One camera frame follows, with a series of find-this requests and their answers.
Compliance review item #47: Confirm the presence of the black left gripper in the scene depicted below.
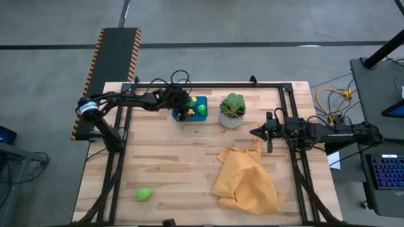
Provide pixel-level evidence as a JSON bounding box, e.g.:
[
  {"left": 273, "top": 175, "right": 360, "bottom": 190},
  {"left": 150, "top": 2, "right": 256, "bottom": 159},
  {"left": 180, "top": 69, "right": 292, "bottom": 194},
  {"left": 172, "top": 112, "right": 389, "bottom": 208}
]
[{"left": 157, "top": 84, "right": 192, "bottom": 122}]

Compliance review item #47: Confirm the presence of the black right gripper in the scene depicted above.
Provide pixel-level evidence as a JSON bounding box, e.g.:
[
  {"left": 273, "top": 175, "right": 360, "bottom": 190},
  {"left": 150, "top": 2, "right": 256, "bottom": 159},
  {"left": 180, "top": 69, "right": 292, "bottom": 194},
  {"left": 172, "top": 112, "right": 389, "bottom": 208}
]
[{"left": 249, "top": 110, "right": 294, "bottom": 154}]

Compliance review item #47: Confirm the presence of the orange waffle cloth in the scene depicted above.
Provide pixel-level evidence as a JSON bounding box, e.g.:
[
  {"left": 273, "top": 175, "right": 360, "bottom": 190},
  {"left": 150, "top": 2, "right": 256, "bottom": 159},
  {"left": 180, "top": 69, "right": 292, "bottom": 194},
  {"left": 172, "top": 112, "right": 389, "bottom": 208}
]
[{"left": 211, "top": 137, "right": 287, "bottom": 216}]

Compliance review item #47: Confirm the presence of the teal plastic tupperware container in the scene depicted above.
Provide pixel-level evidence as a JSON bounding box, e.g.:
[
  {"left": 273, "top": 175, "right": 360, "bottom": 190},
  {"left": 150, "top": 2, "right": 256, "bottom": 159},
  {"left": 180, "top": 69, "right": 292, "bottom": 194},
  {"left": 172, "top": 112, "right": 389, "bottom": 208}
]
[{"left": 172, "top": 96, "right": 208, "bottom": 122}]

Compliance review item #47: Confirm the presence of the potted plant in patterned pot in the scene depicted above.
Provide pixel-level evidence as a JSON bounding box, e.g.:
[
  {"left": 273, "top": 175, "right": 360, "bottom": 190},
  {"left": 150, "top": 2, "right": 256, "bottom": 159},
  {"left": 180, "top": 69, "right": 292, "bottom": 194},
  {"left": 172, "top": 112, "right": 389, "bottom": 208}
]
[{"left": 218, "top": 92, "right": 247, "bottom": 129}]

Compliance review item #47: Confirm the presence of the white paper sheet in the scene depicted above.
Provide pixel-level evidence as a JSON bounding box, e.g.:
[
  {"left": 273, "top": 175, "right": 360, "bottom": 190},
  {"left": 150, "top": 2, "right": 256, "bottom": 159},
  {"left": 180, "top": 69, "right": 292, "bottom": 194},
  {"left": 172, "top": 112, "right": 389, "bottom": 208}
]
[{"left": 326, "top": 151, "right": 342, "bottom": 170}]

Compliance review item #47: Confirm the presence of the black ramp with hazard stripes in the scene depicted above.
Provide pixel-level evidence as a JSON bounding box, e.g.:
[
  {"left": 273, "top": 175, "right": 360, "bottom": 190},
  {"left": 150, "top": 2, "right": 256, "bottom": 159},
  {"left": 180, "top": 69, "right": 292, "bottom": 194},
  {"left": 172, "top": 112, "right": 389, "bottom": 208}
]
[{"left": 71, "top": 27, "right": 142, "bottom": 141}]

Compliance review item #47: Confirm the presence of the grey side desk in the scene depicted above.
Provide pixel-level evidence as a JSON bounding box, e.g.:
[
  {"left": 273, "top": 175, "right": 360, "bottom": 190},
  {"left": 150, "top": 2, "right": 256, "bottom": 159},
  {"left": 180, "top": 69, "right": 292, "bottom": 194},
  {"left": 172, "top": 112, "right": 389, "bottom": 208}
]
[{"left": 349, "top": 57, "right": 404, "bottom": 141}]

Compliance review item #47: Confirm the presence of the backlit computer keyboard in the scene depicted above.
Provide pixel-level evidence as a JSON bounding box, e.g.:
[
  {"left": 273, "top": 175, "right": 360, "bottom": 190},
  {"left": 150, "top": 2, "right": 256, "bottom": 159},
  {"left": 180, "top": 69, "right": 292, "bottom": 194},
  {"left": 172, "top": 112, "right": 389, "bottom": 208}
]
[{"left": 365, "top": 153, "right": 404, "bottom": 190}]

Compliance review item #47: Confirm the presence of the grey keyboard desk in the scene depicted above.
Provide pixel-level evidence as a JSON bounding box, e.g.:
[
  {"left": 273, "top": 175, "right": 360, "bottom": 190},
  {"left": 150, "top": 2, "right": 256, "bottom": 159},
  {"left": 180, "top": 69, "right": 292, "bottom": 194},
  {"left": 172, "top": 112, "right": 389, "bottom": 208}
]
[{"left": 358, "top": 140, "right": 404, "bottom": 219}]

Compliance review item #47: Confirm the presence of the flat computer monitor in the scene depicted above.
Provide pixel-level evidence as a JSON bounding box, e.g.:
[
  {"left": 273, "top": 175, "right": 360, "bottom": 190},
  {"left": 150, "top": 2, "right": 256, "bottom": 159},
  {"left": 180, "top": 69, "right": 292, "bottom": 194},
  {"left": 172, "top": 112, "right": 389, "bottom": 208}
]
[{"left": 381, "top": 100, "right": 404, "bottom": 119}]

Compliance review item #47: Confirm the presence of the blue-lit dark device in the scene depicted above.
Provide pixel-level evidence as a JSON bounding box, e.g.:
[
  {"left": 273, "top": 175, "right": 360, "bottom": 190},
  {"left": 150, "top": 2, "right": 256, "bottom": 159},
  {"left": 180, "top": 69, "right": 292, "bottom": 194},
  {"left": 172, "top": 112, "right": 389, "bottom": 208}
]
[{"left": 0, "top": 125, "right": 18, "bottom": 146}]

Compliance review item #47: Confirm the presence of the grey metal stand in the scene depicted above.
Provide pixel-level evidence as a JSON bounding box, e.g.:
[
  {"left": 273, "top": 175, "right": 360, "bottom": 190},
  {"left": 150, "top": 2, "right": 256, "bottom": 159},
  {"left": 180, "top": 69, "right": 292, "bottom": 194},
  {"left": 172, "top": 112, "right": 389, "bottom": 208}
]
[{"left": 0, "top": 141, "right": 51, "bottom": 227}]

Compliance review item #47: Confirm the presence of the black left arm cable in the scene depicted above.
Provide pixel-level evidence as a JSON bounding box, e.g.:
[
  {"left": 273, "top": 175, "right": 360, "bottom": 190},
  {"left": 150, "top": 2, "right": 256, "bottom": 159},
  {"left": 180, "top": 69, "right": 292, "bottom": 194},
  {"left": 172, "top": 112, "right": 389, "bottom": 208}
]
[{"left": 138, "top": 69, "right": 191, "bottom": 92}]

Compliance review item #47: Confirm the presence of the black aluminium rig frame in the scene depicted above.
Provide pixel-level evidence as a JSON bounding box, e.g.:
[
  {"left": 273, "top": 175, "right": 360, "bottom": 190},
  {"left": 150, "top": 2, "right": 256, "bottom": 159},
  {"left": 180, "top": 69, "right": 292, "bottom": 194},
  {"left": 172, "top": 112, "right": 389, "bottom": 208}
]
[{"left": 72, "top": 74, "right": 342, "bottom": 226}]

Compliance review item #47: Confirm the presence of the yellow extension cable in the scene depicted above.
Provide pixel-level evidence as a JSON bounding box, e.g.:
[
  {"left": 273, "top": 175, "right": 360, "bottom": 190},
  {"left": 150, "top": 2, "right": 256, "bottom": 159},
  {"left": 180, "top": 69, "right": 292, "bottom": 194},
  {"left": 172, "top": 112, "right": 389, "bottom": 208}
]
[{"left": 316, "top": 87, "right": 354, "bottom": 127}]

